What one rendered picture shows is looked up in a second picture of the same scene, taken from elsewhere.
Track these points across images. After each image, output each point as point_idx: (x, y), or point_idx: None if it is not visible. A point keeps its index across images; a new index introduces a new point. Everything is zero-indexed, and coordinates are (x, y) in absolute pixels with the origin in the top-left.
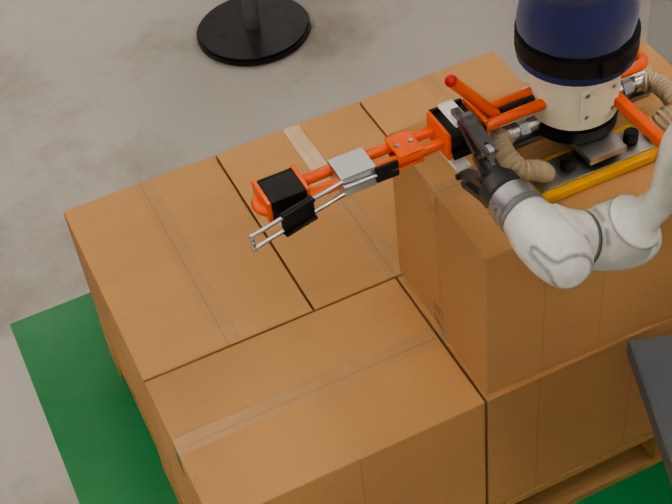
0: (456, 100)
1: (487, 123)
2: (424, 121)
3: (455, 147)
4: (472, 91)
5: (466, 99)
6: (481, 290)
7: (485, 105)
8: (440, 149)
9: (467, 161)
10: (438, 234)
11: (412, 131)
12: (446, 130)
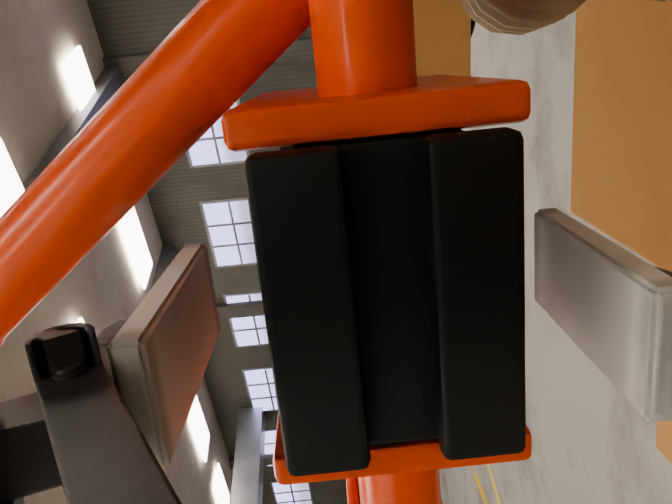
0: (279, 149)
1: (245, 121)
2: (574, 80)
3: (411, 416)
4: (46, 174)
5: (114, 215)
6: None
7: (189, 54)
8: (417, 479)
9: (627, 284)
10: None
11: (584, 146)
12: (277, 420)
